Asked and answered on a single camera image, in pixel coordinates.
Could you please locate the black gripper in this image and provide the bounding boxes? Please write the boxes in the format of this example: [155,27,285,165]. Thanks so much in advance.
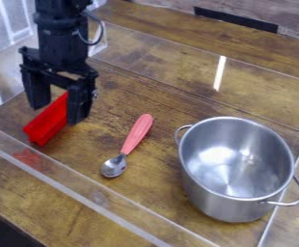
[19,13,98,125]

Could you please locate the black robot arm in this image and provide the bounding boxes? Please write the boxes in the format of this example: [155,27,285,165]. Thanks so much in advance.
[19,0,98,124]

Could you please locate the silver steel pot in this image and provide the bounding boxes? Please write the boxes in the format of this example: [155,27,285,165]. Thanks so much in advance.
[174,117,299,223]

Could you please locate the red rectangular block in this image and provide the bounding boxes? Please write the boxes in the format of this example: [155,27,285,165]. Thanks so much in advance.
[23,94,67,147]

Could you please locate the clear acrylic front barrier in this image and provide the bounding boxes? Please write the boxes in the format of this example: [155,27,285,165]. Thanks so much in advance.
[0,130,219,247]

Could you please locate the black strip on table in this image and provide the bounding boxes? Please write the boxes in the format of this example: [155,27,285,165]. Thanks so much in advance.
[194,7,279,34]

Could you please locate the clear acrylic triangle bracket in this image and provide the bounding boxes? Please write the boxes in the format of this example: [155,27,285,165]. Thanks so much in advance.
[88,22,108,57]

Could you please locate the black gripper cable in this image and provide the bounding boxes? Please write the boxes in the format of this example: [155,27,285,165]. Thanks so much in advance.
[75,9,106,46]

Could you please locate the spoon with pink handle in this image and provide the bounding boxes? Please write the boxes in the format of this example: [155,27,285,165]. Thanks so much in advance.
[100,114,154,178]

